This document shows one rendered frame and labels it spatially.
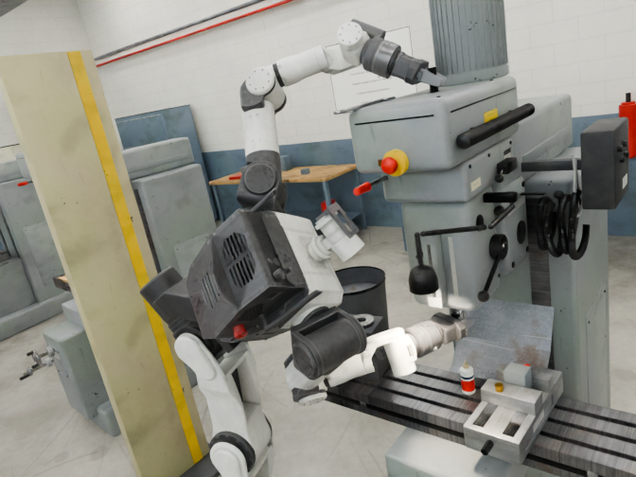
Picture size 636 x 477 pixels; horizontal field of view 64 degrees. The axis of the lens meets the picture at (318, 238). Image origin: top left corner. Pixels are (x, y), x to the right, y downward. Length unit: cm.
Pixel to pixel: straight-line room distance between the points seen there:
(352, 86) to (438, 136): 551
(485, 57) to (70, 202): 186
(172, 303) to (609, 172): 117
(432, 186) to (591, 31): 437
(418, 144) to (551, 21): 452
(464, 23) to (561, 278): 86
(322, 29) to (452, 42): 538
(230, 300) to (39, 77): 168
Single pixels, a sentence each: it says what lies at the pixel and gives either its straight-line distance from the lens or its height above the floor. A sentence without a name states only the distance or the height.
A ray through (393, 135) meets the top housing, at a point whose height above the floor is 182.
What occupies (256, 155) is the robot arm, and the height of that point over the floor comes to 182.
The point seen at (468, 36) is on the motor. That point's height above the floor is 201.
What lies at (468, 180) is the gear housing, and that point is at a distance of 126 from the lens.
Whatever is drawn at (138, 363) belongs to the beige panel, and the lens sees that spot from 284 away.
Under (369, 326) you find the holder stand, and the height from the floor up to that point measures 115.
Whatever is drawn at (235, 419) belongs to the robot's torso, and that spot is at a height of 113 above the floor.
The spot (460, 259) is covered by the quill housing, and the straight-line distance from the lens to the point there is 137.
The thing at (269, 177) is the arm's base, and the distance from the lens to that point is 125.
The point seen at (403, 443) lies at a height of 89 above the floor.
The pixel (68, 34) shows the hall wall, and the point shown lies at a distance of 1101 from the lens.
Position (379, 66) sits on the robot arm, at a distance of 138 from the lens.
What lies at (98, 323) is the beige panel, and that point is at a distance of 268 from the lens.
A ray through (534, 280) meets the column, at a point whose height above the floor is 122.
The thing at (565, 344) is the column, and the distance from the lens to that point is 193.
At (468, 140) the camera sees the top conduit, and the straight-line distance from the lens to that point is 116.
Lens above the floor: 197
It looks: 17 degrees down
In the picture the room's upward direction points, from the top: 11 degrees counter-clockwise
